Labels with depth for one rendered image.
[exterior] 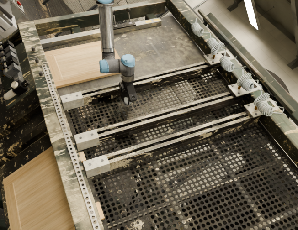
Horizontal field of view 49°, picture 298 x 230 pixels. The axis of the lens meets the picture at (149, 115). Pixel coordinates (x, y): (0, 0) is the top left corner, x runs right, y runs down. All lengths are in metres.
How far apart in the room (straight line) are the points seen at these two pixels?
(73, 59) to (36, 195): 0.94
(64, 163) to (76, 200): 0.22
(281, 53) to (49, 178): 6.60
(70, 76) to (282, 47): 6.37
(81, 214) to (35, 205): 0.56
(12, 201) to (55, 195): 0.32
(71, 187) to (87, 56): 1.04
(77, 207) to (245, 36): 7.30
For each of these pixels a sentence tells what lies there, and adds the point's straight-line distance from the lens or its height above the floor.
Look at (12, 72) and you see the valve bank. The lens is 2.25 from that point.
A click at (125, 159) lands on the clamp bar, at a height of 1.10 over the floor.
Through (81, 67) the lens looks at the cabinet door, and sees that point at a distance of 2.29.
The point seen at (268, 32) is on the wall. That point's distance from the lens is 8.39.
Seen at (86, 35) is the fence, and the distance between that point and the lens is 2.53.
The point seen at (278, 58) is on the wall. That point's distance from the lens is 7.86.
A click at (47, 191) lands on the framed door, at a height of 0.55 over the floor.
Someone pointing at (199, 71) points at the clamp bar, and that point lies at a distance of 2.26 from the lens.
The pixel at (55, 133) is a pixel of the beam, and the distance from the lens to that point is 1.87.
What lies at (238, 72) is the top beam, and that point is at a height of 1.91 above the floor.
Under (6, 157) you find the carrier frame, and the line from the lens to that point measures 2.39.
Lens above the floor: 1.54
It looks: 7 degrees down
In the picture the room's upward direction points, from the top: 56 degrees clockwise
